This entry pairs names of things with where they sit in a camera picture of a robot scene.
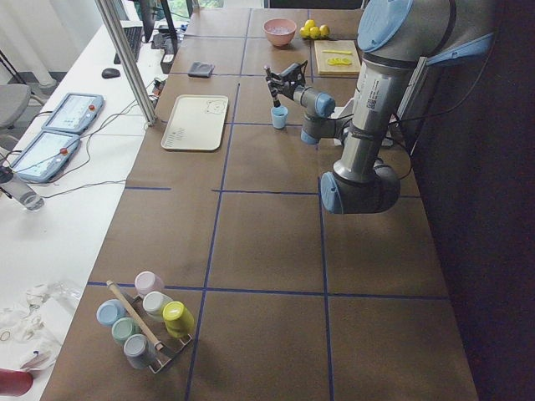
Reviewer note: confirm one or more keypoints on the grey folded cloth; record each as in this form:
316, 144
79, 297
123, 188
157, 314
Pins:
201, 70

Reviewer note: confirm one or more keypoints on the light blue plastic cup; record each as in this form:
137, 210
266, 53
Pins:
279, 116

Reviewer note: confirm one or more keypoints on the wooden rack handle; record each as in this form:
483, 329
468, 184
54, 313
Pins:
127, 302

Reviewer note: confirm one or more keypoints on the black computer mouse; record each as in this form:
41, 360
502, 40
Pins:
110, 73

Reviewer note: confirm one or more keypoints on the aluminium frame post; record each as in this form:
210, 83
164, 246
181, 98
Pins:
113, 25

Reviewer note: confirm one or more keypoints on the black camera clamp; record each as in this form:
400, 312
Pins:
294, 74

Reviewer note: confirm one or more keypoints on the grey rack cup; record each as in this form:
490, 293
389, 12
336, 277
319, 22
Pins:
139, 351

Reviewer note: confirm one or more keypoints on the clear ice cubes pile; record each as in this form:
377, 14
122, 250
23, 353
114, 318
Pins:
279, 30

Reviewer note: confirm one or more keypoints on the white cup rack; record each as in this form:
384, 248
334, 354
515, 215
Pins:
172, 347

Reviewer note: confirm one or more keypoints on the lemon front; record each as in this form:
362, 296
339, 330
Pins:
314, 33

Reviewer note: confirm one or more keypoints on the teach pendant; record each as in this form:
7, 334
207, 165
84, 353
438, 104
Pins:
75, 113
45, 156

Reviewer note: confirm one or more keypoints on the pink plastic cup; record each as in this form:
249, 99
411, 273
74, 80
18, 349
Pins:
146, 282

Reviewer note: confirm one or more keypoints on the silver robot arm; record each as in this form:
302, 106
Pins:
392, 37

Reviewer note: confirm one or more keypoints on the lower teach pendant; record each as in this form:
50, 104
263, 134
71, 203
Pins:
45, 156

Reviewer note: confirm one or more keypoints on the green rack cup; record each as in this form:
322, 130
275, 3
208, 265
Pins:
123, 329

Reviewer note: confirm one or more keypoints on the white bear tray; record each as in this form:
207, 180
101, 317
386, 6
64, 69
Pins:
196, 123

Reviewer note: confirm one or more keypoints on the lemon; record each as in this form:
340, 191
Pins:
314, 33
310, 23
324, 30
304, 32

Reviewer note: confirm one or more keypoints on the lemon slices row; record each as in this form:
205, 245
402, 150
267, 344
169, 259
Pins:
339, 61

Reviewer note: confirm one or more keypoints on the lemon right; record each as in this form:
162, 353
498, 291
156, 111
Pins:
324, 30

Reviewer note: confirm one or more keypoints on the pink bowl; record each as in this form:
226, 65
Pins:
276, 40

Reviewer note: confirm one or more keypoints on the lemon middle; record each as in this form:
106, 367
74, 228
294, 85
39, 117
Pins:
304, 32

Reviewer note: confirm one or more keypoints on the lemon far left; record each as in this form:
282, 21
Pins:
310, 23

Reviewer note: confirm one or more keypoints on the light blue rack cup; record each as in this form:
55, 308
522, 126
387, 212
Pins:
109, 312

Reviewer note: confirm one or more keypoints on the pale mint plastic cup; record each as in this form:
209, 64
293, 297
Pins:
154, 304

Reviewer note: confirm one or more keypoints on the grey water bottle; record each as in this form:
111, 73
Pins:
17, 189

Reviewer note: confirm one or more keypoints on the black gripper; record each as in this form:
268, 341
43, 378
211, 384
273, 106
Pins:
287, 89

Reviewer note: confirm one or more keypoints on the yellow plastic knife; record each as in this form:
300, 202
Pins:
336, 51

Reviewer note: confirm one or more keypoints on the yellow-green plastic cup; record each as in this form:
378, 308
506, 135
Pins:
178, 319

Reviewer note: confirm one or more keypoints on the upper teach pendant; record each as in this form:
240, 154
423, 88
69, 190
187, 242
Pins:
75, 113

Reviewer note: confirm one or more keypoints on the wooden cutting board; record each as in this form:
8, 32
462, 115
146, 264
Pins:
336, 57

